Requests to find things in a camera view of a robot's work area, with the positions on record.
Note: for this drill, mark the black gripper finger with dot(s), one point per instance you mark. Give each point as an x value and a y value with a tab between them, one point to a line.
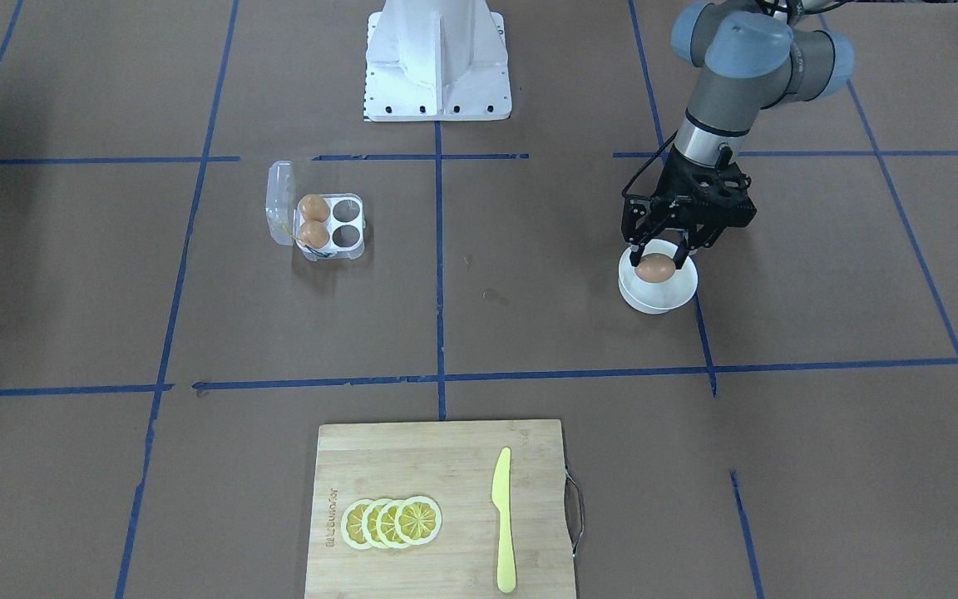
638	229
686	246

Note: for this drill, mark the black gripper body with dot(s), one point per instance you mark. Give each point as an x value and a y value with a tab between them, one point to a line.
639	213

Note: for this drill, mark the brown egg from bowl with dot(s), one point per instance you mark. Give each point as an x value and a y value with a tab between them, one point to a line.
655	268

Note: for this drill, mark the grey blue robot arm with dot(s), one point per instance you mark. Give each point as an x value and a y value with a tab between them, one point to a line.
751	57

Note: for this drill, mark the clear plastic egg carton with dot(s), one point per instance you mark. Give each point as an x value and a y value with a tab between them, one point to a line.
347	224

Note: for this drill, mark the brown egg front carton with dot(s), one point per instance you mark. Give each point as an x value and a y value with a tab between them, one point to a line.
314	234

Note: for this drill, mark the brown egg carton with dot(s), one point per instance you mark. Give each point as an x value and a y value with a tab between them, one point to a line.
314	234
314	207

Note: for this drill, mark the brown egg rear carton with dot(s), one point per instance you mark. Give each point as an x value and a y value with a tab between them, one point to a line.
314	207

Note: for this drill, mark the white ceramic bowl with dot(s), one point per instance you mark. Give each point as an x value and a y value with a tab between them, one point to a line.
657	298

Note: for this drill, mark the yellow plastic knife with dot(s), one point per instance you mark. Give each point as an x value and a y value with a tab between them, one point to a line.
506	576

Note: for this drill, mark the bamboo cutting board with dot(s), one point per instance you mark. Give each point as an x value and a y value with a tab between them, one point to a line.
452	463

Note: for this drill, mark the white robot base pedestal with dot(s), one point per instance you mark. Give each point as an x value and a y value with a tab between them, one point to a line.
436	61

